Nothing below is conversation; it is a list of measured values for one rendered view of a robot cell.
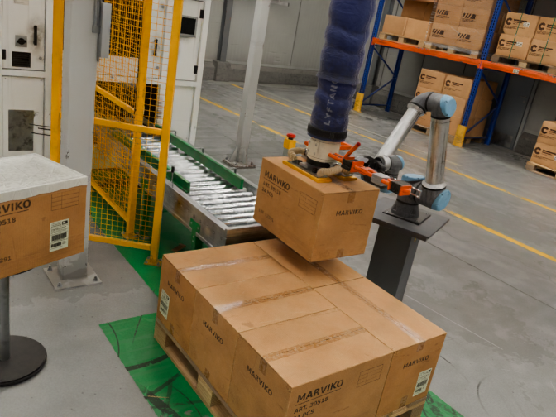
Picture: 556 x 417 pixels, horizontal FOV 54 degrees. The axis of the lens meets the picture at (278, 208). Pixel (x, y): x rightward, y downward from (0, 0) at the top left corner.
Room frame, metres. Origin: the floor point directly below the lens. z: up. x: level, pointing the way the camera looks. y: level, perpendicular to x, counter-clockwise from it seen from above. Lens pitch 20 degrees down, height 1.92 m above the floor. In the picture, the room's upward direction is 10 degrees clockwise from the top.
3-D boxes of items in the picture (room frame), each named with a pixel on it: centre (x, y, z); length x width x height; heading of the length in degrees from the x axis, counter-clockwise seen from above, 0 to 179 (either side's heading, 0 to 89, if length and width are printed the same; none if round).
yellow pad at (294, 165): (2.96, -0.12, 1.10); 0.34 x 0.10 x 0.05; 38
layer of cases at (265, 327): (2.53, -0.18, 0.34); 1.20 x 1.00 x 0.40; 40
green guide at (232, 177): (4.60, 0.78, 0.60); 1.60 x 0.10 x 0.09; 40
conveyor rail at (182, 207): (3.95, 1.01, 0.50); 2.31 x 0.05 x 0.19; 40
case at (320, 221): (3.00, -0.20, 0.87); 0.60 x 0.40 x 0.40; 38
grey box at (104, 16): (3.24, 1.20, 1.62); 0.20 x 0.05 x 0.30; 40
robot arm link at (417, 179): (3.47, -0.85, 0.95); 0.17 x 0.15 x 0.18; 43
